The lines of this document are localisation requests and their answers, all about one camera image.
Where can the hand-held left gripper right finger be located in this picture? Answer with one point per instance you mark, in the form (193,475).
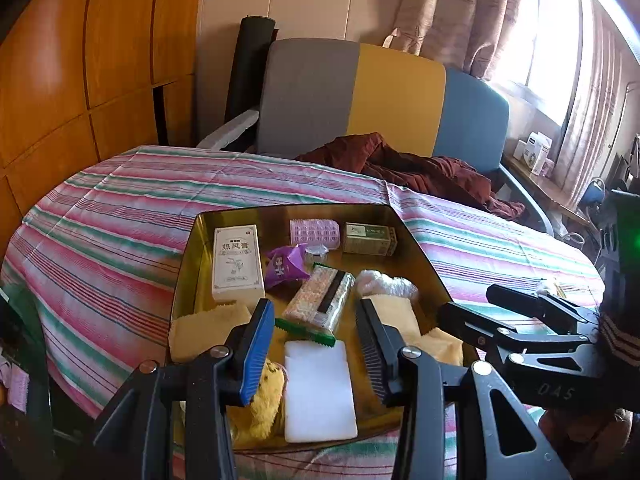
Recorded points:
(372,350)

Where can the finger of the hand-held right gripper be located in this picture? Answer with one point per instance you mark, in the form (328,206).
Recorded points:
(470,325)
(520,302)

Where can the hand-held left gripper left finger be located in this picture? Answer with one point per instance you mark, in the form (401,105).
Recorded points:
(257,355)

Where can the rough yellow sponge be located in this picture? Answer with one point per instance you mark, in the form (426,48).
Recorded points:
(262,410)

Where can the white plastic-wrapped cotton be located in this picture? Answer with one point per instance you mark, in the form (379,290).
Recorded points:
(385,285)

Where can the white sponge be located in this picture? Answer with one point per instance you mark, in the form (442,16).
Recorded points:
(320,395)

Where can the green wafer packet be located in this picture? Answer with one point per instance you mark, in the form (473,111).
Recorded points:
(315,305)

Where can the white carton box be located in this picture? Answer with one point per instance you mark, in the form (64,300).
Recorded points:
(237,270)

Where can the purple sachet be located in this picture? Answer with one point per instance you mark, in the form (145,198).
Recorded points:
(285,270)

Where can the green and beige box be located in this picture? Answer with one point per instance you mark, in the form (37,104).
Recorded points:
(370,240)

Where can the pink hair roller pack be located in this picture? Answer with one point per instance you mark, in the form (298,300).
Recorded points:
(315,233)

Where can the gold metal tin box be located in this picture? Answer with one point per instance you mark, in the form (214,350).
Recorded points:
(272,220)

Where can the person's right hand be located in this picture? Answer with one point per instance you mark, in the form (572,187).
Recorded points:
(590,432)

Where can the wooden side desk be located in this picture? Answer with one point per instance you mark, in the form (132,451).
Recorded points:
(550,185)

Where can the blue round object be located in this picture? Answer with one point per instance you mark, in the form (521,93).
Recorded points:
(595,192)

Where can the small purple box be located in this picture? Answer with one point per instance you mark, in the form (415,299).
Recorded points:
(548,166)

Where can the white cardboard box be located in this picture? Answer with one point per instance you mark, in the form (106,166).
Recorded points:
(537,152)

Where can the small white box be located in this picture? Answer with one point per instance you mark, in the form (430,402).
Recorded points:
(520,150)

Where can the maroon jacket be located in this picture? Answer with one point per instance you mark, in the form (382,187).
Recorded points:
(425,170)

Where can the striped tablecloth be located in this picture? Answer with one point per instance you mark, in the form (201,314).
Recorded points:
(110,240)

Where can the beige patterned curtain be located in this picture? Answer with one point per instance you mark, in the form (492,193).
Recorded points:
(450,5)
(595,110)

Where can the pink knitted cloth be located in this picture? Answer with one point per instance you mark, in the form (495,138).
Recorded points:
(17,385)

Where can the grey yellow blue chair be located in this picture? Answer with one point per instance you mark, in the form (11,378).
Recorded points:
(395,95)

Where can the wooden wardrobe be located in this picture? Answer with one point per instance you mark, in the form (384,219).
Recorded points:
(75,60)

